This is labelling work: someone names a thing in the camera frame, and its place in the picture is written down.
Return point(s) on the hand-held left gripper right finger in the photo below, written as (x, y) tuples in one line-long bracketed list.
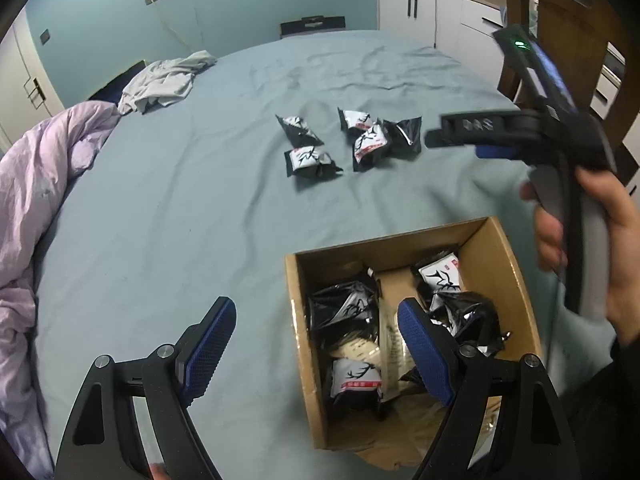
[(425, 350)]

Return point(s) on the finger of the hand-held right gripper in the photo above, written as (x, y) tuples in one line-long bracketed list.
[(475, 127), (495, 152)]

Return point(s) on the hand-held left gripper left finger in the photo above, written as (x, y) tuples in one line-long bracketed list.
[(210, 350)]

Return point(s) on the kraft paper packet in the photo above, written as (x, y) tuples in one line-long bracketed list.
[(393, 332)]

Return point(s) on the black white snack packet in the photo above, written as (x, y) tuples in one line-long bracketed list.
[(440, 276), (370, 145), (404, 136), (356, 379), (356, 119), (298, 129), (311, 161), (467, 316)]

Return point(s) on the cream paper packet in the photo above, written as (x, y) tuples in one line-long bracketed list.
[(356, 349)]

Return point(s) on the large black foil bag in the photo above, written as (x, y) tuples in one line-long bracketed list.
[(345, 307)]

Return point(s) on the brown cardboard box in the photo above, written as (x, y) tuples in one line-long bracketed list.
[(495, 260)]

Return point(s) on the person's right forearm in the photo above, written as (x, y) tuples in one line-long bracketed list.
[(610, 410)]

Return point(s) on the person's left hand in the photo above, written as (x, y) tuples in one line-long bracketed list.
[(160, 472)]

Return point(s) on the person's right hand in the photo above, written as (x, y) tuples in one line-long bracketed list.
[(625, 260)]

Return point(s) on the white sideboard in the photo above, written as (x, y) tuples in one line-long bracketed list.
[(450, 25)]

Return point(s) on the brown wooden chair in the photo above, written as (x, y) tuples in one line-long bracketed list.
[(560, 5)]

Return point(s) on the bed with grey-blue sheet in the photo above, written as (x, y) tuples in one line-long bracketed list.
[(200, 210)]

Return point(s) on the black box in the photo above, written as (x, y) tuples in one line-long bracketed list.
[(312, 26)]

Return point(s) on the purple duvet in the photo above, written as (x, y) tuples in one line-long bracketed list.
[(45, 185)]

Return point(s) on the grey crumpled cloth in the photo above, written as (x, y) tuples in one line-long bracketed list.
[(160, 82)]

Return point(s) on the dark bed headboard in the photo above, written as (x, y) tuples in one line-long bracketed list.
[(107, 91)]

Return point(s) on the white wardrobe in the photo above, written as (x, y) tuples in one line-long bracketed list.
[(20, 85)]

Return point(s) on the dark wall switch plate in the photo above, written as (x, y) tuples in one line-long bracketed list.
[(45, 36)]

